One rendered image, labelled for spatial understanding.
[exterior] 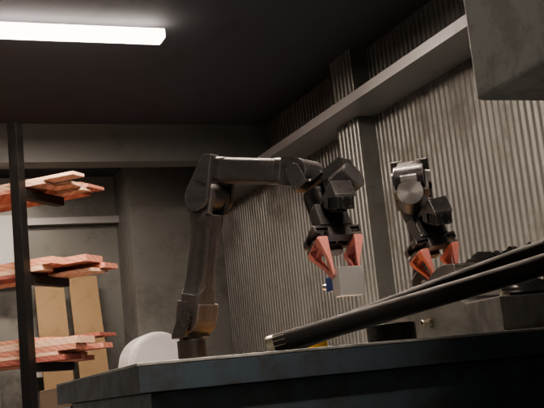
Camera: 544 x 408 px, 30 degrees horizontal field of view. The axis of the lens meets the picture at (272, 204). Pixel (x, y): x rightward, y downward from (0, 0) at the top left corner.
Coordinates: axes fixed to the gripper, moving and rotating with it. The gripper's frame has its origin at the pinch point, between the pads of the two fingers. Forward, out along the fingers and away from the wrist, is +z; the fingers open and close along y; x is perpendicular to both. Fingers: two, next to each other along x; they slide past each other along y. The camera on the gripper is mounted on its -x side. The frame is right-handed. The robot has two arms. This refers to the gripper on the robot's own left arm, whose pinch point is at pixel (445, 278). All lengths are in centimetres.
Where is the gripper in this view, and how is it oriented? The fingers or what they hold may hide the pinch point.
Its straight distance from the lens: 218.3
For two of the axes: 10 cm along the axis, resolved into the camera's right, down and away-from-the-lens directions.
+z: 3.3, 8.4, -4.3
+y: 9.2, -1.8, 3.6
